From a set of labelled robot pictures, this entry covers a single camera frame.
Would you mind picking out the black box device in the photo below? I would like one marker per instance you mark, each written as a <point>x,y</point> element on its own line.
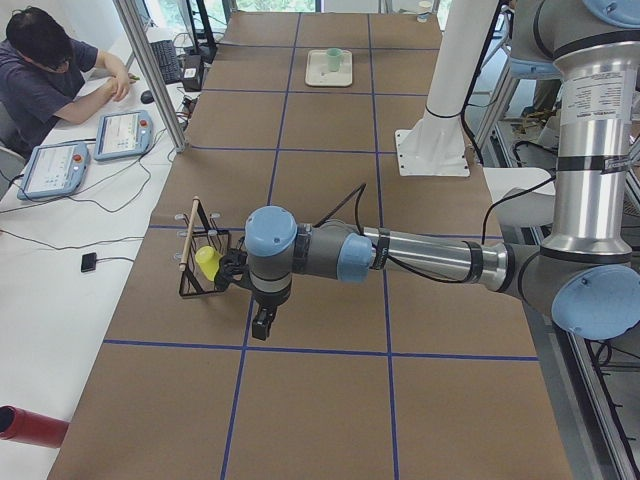
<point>192,73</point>

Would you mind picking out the yellow plastic cup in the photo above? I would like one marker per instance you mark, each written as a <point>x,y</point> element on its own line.
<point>208,258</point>

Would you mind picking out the near blue teach pendant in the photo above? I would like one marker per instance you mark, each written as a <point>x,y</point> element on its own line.
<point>54,170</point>

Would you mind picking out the red cylinder bottle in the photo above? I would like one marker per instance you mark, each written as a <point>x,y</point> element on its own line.
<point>27,427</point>

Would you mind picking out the white plastic chair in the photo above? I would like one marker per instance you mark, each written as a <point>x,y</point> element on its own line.
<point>520,185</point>

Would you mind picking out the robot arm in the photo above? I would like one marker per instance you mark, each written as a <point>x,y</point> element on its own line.
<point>580,276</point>

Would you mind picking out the far blue teach pendant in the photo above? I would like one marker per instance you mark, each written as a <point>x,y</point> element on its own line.
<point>123,135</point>

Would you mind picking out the black computer mouse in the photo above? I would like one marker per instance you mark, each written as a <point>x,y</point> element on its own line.
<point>146,97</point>

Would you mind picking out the aluminium frame post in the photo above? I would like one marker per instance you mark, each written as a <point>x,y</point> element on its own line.
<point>127,12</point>

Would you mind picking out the paper cup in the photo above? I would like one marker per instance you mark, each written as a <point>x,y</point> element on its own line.
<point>424,10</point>

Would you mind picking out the black wire cup rack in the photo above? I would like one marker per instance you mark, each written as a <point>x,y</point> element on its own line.
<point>205,243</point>

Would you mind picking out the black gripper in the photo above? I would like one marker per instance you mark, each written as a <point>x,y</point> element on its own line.
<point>268,299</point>

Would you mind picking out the seated person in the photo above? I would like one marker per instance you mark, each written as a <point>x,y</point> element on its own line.
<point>47,76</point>

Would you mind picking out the cream rabbit tray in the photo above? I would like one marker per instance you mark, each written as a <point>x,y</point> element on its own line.
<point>317,74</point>

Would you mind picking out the small black puck device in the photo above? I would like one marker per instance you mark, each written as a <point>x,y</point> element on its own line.
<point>89,262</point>

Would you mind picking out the black keyboard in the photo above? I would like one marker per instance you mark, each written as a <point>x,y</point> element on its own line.
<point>167,60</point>

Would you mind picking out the blue teach pendant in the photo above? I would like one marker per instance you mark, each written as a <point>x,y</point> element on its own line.
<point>123,135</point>
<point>54,170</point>

